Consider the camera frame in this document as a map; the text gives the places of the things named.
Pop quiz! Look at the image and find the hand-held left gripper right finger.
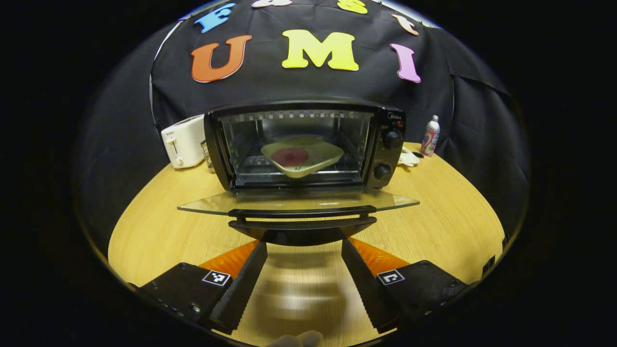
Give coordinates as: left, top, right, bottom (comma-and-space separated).
341, 238, 470, 333

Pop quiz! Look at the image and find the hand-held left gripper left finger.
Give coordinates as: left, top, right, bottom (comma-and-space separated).
130, 241, 268, 334

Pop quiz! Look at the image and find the black electric oven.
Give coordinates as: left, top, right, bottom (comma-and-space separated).
177, 100, 420, 246

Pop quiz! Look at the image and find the pink round ham slice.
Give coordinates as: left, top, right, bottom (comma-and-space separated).
271, 147, 309, 167

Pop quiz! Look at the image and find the cream square plate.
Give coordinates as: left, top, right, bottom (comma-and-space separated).
261, 136, 345, 179

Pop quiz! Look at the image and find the white toaster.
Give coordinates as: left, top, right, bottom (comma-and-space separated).
161, 114, 207, 169

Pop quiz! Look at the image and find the black backdrop cloth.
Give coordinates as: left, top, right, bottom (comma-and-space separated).
75, 0, 531, 241

